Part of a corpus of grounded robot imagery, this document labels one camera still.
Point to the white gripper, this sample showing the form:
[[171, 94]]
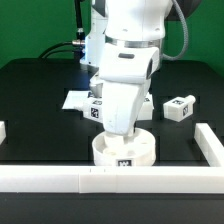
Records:
[[126, 75]]

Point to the white round stool seat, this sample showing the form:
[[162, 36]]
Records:
[[135, 150]]

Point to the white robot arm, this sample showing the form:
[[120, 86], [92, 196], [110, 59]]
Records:
[[130, 24]]

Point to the white paper with tags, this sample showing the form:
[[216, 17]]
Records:
[[75, 100]]

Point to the white left fence block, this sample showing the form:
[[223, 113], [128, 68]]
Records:
[[2, 131]]

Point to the white right fence wall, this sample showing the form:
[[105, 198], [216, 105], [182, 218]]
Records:
[[209, 144]]

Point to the white fence wall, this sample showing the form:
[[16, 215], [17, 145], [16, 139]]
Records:
[[209, 144], [89, 179]]

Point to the white front fence wall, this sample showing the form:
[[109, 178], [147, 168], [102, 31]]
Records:
[[89, 179]]

